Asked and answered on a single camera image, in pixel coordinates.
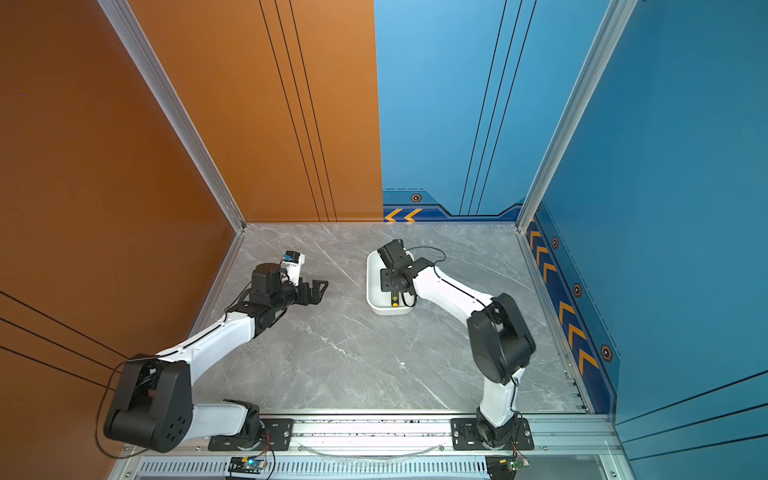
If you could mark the white plastic bin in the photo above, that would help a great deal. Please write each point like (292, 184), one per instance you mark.
(378, 301)

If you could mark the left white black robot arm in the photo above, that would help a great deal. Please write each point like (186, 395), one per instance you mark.
(152, 406)

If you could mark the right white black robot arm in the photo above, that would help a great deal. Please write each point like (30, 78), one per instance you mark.
(500, 340)

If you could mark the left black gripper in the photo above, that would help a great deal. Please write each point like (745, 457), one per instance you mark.
(315, 297)

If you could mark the aluminium frame post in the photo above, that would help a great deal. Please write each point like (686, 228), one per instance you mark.
(130, 33)
(600, 52)

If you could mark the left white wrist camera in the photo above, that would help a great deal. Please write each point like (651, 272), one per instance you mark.
(291, 265)

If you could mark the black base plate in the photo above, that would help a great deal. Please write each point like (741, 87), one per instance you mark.
(273, 434)
(477, 434)

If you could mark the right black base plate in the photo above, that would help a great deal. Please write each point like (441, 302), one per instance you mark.
(477, 434)

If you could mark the aluminium front rail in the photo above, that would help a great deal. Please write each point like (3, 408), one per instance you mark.
(397, 445)

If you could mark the right small circuit board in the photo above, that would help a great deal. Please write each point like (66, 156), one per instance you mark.
(505, 468)

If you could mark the right aluminium frame post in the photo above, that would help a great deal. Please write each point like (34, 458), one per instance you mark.
(600, 52)

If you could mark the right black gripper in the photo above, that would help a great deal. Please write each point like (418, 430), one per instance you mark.
(385, 286)

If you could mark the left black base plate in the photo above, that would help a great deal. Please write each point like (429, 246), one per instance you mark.
(273, 434)

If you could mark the left aluminium frame post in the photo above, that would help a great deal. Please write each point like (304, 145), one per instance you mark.
(130, 33)

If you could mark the left green circuit board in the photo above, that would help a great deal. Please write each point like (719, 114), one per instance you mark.
(248, 467)

